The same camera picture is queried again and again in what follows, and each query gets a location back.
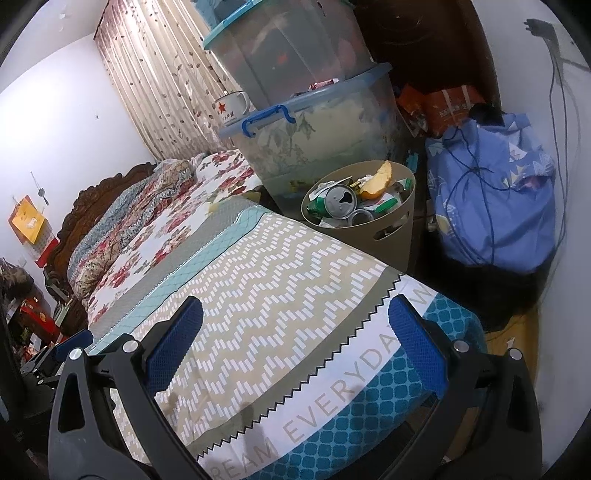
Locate crushed green drink can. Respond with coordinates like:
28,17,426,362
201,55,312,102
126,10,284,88
308,184,344,218

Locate orange peel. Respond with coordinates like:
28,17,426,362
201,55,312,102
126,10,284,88
359,161,393,200

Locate beige plastic trash bin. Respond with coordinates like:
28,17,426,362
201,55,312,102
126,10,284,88
301,160,416,271

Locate red gift box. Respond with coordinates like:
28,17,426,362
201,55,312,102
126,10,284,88
19,297,60,344

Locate folded floral quilt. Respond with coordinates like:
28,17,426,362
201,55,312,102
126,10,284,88
66,159,195,303

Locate carved wooden headboard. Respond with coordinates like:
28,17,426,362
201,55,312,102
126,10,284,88
43,163,155,337

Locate patterned bed cover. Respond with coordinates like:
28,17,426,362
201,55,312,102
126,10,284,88
88,197,485,479

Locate floral bed sheet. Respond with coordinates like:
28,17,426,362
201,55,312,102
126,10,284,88
81,149,262,325

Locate open silver can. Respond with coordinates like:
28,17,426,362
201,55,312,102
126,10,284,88
324,185,358,220

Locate blue fabric bundle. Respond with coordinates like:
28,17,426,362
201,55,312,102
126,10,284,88
426,114,556,274

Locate white enamel star mug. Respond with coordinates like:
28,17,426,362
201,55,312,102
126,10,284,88
214,91,252,126

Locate beige leaf pattern curtain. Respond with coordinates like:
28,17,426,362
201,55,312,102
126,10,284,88
94,0,239,160

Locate lower clear storage box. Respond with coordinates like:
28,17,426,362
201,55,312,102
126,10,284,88
219,63,409,219

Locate clear storage box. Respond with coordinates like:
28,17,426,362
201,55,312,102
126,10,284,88
204,0,375,110
219,63,409,219

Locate upper clear storage box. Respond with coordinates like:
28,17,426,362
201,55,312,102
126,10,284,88
204,0,375,110

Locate orange snack bag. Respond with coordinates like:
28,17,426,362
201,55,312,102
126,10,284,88
397,85,485,137

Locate red yellow wall calendar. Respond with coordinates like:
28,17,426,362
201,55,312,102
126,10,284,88
8,195,59,269

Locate black cable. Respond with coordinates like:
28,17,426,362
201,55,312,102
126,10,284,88
443,18,591,296

